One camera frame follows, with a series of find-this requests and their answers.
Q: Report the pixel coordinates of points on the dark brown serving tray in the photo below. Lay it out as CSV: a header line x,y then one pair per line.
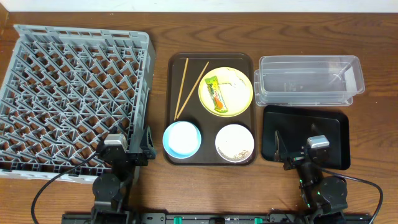
x,y
194,112

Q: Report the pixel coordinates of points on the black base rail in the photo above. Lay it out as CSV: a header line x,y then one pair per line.
x,y
161,218

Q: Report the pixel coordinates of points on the green snack wrapper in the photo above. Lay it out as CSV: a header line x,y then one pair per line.
x,y
216,94

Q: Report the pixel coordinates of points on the white bowl with food scraps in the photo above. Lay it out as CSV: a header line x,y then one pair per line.
x,y
234,143

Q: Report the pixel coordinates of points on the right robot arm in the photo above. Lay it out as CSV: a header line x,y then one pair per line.
x,y
325,196

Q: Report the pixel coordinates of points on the clear plastic waste bin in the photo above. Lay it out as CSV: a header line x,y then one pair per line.
x,y
308,80

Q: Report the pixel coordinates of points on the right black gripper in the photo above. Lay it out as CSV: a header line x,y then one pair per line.
x,y
298,158

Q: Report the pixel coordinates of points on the black rectangular tray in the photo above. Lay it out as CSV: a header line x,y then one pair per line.
x,y
294,124

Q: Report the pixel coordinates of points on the grey plastic dish rack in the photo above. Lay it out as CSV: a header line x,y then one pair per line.
x,y
64,90

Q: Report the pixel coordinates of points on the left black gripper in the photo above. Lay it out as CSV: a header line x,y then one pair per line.
x,y
131,154

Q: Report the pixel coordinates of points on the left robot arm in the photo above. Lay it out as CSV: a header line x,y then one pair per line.
x,y
111,189

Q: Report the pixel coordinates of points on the yellow round plate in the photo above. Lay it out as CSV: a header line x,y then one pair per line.
x,y
237,100

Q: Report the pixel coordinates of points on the wooden chopstick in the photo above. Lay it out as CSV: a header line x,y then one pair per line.
x,y
181,88
192,90

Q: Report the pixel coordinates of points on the white tissue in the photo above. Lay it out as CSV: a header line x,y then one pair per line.
x,y
230,77

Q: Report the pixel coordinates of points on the light blue bowl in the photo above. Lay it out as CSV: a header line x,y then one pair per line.
x,y
169,149

